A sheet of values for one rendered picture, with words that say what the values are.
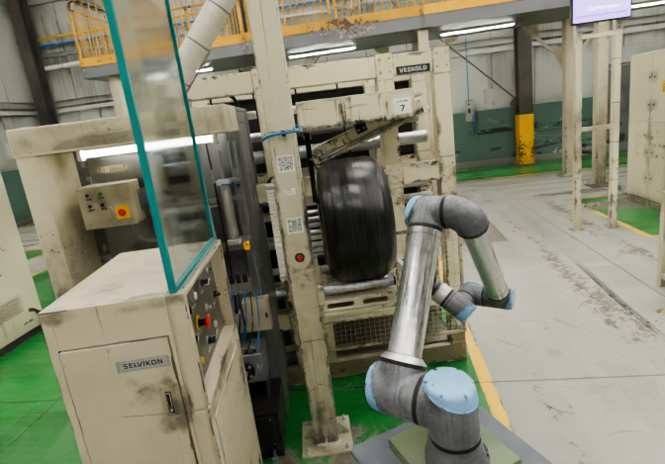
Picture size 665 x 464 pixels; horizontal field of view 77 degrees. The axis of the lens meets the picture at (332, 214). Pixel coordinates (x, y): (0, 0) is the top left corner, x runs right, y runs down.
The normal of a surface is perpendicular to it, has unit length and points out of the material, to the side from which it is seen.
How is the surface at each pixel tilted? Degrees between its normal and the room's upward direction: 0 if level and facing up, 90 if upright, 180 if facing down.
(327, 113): 90
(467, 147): 90
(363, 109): 90
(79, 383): 90
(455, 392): 4
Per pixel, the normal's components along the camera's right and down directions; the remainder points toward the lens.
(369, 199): 0.01, -0.25
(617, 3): -0.11, 0.24
